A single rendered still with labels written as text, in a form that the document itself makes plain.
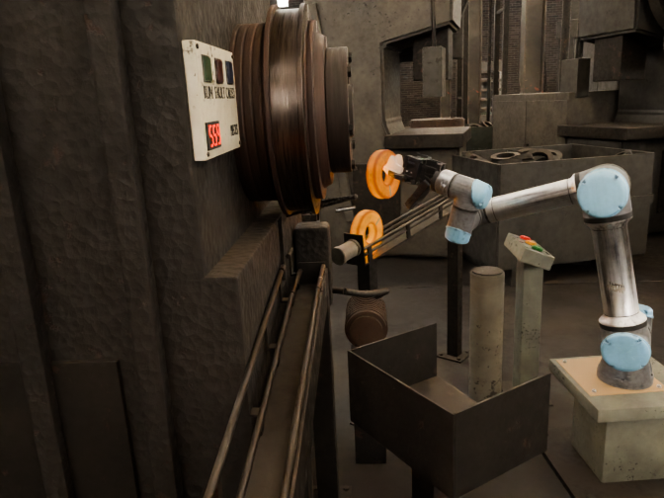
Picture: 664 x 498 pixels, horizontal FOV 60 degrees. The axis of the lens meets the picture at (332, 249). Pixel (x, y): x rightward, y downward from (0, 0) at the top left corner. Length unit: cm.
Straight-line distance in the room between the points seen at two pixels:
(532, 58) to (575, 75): 508
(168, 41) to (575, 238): 312
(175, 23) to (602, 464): 162
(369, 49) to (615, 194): 273
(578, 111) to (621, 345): 369
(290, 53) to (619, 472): 148
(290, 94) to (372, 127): 291
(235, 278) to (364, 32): 325
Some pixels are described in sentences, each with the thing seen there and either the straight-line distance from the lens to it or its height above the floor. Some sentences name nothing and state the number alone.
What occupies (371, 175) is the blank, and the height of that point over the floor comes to 91.
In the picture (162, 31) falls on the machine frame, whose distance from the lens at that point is 94.
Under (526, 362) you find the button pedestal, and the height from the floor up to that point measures 16.
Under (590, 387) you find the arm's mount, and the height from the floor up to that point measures 30.
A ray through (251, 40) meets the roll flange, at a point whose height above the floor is 127.
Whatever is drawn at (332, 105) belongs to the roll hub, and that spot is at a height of 113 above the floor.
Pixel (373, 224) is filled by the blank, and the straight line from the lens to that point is 193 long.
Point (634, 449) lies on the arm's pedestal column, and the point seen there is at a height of 13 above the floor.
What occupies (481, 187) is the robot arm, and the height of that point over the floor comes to 88.
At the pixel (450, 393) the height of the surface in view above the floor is 60.
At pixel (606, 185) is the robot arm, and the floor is 91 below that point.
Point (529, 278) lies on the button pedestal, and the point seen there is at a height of 49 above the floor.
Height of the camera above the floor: 115
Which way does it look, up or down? 15 degrees down
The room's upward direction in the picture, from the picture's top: 3 degrees counter-clockwise
